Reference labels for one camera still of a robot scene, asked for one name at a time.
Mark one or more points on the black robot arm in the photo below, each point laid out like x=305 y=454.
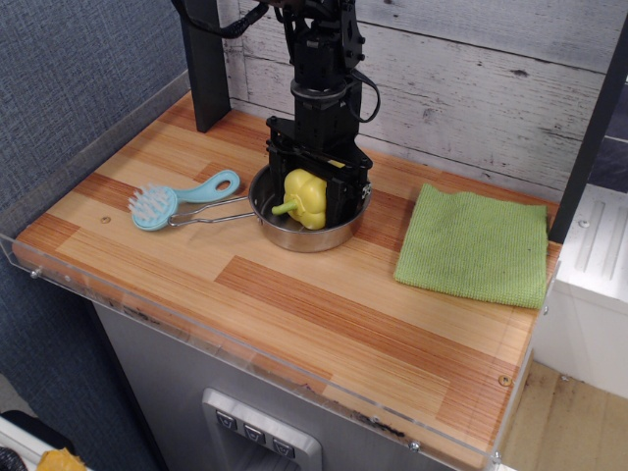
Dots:
x=325 y=48

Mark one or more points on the steel pan with wire handle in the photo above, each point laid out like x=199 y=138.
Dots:
x=282 y=230

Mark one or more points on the black vertical post left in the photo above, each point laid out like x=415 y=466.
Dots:
x=207 y=76

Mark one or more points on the green microfibre cloth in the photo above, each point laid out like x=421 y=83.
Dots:
x=472 y=246

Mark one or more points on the stainless steel cabinet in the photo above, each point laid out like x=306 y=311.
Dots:
x=168 y=374

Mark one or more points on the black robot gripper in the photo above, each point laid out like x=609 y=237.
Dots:
x=320 y=138

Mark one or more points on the light blue scrub brush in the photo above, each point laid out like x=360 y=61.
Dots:
x=152 y=206

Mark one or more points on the white toy appliance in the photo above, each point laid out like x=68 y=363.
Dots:
x=583 y=330

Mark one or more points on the black vertical post right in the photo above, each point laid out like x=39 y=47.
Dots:
x=609 y=95

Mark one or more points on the black vertical post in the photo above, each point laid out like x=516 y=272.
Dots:
x=609 y=95
x=207 y=76

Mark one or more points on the silver dispenser button panel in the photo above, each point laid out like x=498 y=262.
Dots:
x=250 y=439

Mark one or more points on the yellow toy capsicum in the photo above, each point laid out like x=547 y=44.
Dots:
x=305 y=199

